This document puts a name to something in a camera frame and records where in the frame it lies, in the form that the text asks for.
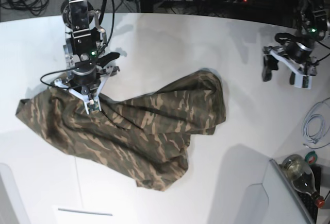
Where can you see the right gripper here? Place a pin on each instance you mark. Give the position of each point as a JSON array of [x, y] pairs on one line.
[[87, 76]]

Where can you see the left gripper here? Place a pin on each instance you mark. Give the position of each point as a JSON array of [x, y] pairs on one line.
[[297, 48]]

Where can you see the camouflage t-shirt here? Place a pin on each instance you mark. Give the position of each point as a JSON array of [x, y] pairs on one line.
[[145, 138]]

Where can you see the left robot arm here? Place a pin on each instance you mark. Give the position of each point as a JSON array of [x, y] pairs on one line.
[[313, 21]]

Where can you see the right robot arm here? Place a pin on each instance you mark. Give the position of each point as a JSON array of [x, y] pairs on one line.
[[85, 48]]

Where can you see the green tape roll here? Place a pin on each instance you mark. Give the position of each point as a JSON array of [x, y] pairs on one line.
[[311, 158]]

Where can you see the clear plastic bottle red cap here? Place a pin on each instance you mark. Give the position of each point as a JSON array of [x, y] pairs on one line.
[[302, 178]]

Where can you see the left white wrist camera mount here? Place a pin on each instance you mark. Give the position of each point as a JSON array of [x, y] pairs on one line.
[[303, 74]]

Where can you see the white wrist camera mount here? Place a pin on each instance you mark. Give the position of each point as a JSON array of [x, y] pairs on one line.
[[303, 74], [91, 100]]

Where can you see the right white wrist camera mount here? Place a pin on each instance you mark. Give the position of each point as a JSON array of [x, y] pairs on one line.
[[91, 100]]

